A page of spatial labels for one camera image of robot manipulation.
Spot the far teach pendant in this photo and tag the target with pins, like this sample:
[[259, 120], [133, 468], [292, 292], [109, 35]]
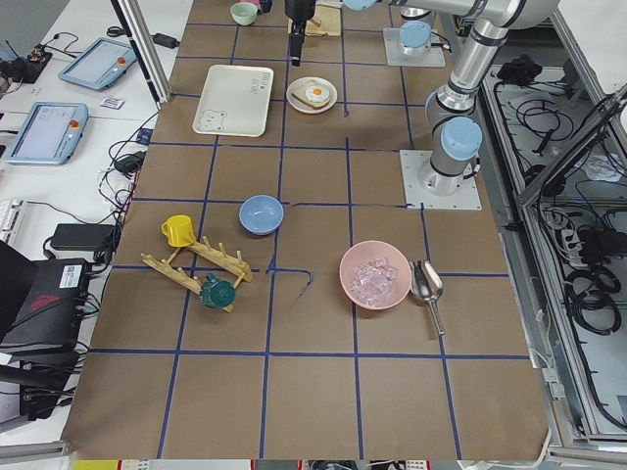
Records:
[[100, 65]]

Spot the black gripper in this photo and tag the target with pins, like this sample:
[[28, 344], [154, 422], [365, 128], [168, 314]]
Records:
[[299, 8]]

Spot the cream bear serving tray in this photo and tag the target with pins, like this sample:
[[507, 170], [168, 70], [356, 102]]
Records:
[[234, 101]]

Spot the teach pendant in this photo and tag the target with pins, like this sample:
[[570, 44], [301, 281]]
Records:
[[49, 134], [100, 65]]

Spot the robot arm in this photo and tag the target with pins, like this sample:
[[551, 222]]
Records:
[[457, 137], [416, 31]]

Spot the wooden cutting board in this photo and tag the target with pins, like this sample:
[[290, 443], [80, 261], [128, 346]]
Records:
[[330, 22]]

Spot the blue bowl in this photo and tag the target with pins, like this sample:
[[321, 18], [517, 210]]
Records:
[[261, 214]]

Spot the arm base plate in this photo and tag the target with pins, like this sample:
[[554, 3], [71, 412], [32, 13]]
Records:
[[433, 58], [427, 189]]

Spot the yellow mug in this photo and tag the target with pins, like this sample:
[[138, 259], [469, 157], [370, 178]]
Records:
[[179, 231]]

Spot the dark green mug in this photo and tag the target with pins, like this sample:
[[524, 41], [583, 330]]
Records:
[[216, 292]]

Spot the black computer box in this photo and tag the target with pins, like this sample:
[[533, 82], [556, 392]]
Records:
[[40, 301]]

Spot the white bread slice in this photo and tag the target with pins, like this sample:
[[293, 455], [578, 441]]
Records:
[[317, 22]]

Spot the green bowl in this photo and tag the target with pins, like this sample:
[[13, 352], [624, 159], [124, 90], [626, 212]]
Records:
[[244, 13]]

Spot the round cream plate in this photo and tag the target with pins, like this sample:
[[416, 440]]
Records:
[[304, 108]]

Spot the metal scoop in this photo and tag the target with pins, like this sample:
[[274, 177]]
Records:
[[427, 288]]

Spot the bread slice under egg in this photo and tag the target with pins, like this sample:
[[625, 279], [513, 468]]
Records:
[[298, 92]]

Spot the fried egg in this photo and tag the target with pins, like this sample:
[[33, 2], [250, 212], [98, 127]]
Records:
[[317, 94]]

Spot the pink bowl with ice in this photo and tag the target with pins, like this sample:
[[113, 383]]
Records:
[[375, 275]]

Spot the black power adapter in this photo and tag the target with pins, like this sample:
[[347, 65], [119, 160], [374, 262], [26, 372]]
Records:
[[165, 40]]

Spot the near teach pendant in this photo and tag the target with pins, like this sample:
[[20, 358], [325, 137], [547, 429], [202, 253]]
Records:
[[49, 134]]

